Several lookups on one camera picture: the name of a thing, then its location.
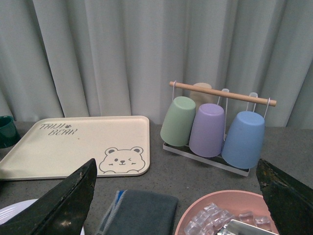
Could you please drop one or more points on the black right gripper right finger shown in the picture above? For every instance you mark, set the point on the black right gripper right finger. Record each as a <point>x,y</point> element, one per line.
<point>289,201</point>

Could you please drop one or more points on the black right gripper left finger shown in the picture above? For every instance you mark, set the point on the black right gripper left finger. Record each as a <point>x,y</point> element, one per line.
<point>79,188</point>

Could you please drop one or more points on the white plate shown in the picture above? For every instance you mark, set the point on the white plate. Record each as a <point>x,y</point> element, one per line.
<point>14,208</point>

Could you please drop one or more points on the pink bowl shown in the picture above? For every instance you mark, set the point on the pink bowl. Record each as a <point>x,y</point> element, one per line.
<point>235,201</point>

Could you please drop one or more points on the metal scoop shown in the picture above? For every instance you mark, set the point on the metal scoop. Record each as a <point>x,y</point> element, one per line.
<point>235,227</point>

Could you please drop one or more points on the cream bear tray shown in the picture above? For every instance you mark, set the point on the cream bear tray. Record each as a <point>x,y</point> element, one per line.
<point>54,148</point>

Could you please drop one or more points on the grey blue cloth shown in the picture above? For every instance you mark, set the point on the grey blue cloth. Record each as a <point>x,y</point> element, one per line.
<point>137,212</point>

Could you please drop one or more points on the blue plastic cup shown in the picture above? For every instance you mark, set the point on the blue plastic cup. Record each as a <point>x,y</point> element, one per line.
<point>243,144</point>

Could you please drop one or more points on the clear fake ice cubes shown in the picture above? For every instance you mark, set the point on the clear fake ice cubes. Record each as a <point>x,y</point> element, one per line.
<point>210,219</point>

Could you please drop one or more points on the dark green mug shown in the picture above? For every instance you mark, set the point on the dark green mug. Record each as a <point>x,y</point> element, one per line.
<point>9,135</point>

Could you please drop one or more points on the purple plastic cup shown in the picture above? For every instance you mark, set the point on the purple plastic cup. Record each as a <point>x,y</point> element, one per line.
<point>207,132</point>

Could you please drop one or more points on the green plastic cup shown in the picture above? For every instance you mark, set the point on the green plastic cup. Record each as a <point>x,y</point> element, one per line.
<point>178,121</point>

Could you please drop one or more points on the beige plastic cup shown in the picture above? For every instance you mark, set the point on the beige plastic cup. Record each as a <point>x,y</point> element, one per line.
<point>201,98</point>

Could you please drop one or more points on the grey curtain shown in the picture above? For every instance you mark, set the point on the grey curtain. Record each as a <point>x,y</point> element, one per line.
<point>84,58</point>

